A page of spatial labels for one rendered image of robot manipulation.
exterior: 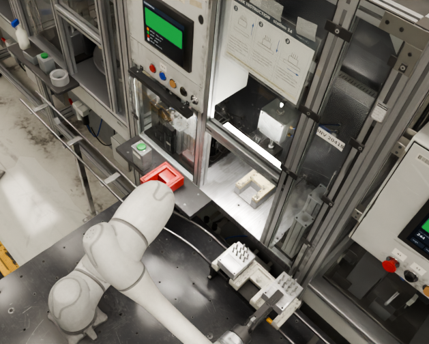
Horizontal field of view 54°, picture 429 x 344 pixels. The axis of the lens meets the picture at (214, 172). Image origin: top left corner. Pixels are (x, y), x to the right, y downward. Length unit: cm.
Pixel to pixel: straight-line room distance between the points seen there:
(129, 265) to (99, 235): 12
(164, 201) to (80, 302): 62
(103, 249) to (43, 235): 185
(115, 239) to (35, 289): 93
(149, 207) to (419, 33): 79
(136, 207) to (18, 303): 96
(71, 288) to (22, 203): 155
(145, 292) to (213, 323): 70
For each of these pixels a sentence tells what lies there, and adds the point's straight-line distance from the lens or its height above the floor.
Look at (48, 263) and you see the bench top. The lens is 208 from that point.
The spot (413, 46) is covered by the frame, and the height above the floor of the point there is 199.
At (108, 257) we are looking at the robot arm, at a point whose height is 146.
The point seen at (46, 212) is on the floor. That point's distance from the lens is 307.
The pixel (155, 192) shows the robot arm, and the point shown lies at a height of 147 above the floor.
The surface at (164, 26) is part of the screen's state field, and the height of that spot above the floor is 166.
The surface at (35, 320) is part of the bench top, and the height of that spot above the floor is 68.
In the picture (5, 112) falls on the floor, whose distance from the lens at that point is 382.
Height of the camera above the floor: 247
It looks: 51 degrees down
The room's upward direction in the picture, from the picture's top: 7 degrees clockwise
